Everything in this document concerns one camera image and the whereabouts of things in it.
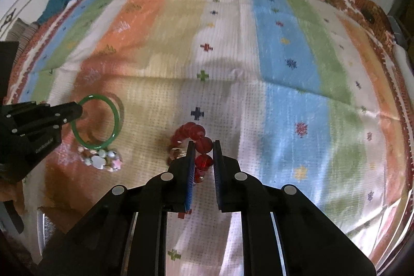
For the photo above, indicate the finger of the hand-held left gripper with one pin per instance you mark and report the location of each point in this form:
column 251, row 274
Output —
column 38, row 130
column 48, row 110

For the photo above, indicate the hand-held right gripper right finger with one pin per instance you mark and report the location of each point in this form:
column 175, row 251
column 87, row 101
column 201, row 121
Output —
column 216, row 166

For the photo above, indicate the striped colourful mat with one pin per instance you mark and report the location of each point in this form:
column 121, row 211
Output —
column 226, row 53

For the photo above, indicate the silver metal tin box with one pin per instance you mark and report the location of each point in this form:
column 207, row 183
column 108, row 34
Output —
column 48, row 224

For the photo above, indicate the striped grey cushion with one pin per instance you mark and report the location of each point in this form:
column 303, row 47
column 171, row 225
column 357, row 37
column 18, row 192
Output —
column 21, row 30

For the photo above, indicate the green jade bangle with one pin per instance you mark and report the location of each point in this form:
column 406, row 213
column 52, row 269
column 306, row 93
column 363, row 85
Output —
column 114, row 114

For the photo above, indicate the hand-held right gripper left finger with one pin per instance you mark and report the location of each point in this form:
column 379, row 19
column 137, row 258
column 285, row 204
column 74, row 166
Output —
column 191, row 166

